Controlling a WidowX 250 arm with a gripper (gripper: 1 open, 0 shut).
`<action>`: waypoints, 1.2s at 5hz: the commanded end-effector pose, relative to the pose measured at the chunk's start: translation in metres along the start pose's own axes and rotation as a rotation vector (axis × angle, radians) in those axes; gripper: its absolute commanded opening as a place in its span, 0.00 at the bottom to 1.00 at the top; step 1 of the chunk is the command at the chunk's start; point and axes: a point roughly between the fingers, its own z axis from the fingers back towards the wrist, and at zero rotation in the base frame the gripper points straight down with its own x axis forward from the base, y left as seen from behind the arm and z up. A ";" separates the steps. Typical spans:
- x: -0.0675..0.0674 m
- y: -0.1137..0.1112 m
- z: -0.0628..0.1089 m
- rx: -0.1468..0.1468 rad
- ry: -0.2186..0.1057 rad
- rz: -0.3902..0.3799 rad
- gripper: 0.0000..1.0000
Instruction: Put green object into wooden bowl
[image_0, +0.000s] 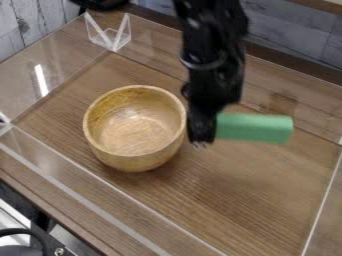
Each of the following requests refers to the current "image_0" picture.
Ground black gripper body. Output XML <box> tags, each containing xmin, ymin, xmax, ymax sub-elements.
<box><xmin>181</xmin><ymin>54</ymin><xmax>246</xmax><ymax>115</ymax></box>

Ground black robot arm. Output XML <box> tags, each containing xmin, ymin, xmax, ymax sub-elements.
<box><xmin>171</xmin><ymin>0</ymin><xmax>249</xmax><ymax>144</ymax></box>

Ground black cable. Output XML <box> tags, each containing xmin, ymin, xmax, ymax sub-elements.
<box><xmin>0</xmin><ymin>227</ymin><xmax>42</xmax><ymax>256</ymax></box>

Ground green rectangular block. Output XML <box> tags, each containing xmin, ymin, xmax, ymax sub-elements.
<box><xmin>216</xmin><ymin>113</ymin><xmax>294</xmax><ymax>144</ymax></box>

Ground wooden bowl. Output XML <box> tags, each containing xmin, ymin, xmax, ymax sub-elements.
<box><xmin>83</xmin><ymin>85</ymin><xmax>186</xmax><ymax>173</ymax></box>

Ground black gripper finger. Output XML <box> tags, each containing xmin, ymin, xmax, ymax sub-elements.
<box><xmin>187</xmin><ymin>106</ymin><xmax>222</xmax><ymax>145</ymax></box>

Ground black metal table bracket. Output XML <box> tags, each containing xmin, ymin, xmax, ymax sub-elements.
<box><xmin>31</xmin><ymin>220</ymin><xmax>98</xmax><ymax>256</ymax></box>

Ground clear acrylic corner bracket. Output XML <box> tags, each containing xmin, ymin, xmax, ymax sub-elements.
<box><xmin>85</xmin><ymin>12</ymin><xmax>133</xmax><ymax>52</ymax></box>

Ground clear acrylic tray walls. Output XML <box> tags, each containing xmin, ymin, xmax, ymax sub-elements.
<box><xmin>0</xmin><ymin>17</ymin><xmax>342</xmax><ymax>256</ymax></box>

